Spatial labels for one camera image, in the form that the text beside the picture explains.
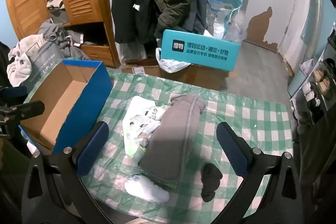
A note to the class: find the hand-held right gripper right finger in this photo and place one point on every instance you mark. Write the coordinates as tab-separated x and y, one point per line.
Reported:
232	150

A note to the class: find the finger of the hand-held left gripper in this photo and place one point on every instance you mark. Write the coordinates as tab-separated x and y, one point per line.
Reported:
29	108
14	94

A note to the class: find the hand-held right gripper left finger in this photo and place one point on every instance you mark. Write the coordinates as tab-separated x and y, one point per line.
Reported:
93	148

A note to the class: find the blue cardboard box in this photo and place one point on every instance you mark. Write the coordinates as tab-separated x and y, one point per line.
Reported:
65	98

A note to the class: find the white printed cloth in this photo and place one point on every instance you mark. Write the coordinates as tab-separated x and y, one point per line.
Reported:
143	119

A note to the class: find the grey sweatpants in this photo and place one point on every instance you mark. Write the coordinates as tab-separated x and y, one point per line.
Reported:
173	134

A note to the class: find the green checked plastic tablecloth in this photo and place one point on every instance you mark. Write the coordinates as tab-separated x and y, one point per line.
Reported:
236	113

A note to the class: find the dark grey sock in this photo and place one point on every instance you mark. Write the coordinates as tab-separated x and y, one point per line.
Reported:
211	182

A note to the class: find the grey printed tote bag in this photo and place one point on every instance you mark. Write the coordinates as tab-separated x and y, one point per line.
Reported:
46	61

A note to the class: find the pale blue fluffy sock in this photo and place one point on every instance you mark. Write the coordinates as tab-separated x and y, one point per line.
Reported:
147	188

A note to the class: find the pile of grey clothes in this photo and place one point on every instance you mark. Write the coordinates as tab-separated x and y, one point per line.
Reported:
57	29

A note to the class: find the brown cardboard box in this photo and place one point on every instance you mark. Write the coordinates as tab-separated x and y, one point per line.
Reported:
199	79

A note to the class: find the teal cardboard box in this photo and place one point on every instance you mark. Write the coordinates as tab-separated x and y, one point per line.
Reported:
199	52

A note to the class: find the shoe rack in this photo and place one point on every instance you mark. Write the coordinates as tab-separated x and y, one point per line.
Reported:
315	87

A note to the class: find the white plastic bag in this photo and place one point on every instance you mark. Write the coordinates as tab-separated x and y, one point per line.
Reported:
170	65

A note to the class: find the brown shoes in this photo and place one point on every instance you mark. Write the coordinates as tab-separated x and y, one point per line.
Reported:
323	82

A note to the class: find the clear plastic bag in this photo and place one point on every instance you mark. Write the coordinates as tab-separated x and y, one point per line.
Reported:
225	14

